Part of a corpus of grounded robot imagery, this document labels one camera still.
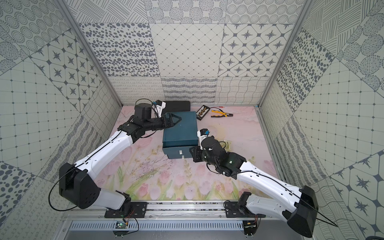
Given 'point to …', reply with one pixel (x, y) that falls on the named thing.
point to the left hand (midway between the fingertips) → (176, 117)
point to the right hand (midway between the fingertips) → (191, 151)
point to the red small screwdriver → (221, 107)
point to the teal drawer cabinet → (184, 134)
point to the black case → (177, 106)
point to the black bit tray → (202, 112)
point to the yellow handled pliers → (224, 114)
